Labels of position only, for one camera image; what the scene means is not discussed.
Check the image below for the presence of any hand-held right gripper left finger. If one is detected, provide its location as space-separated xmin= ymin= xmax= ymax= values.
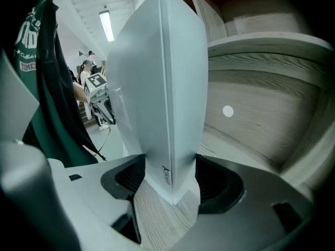
xmin=48 ymin=154 xmax=147 ymax=245

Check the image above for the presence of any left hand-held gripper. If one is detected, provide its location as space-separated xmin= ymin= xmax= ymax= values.
xmin=83 ymin=72 xmax=117 ymax=126

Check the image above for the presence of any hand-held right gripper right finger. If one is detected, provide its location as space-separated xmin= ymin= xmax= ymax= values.
xmin=170 ymin=154 xmax=315 ymax=251

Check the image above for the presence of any white object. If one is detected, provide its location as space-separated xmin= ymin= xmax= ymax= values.
xmin=106 ymin=0 xmax=209 ymax=206

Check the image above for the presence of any person's left forearm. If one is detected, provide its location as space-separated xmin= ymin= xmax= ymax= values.
xmin=72 ymin=82 xmax=88 ymax=104

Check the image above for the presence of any black jacket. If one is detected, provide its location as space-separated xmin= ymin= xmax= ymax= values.
xmin=35 ymin=0 xmax=99 ymax=164

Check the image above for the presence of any long ceiling light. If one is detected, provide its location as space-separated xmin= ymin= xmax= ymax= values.
xmin=98 ymin=10 xmax=115 ymax=42

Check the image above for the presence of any green printed t-shirt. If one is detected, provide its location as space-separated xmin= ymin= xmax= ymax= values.
xmin=5 ymin=0 xmax=99 ymax=167

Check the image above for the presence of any light wooden shelf unit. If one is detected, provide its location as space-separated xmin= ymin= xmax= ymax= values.
xmin=180 ymin=0 xmax=335 ymax=202

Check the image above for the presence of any white round sticker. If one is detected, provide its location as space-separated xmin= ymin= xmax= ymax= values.
xmin=222 ymin=105 xmax=235 ymax=118

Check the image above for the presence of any black cable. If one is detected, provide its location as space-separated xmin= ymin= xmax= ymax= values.
xmin=83 ymin=124 xmax=112 ymax=163

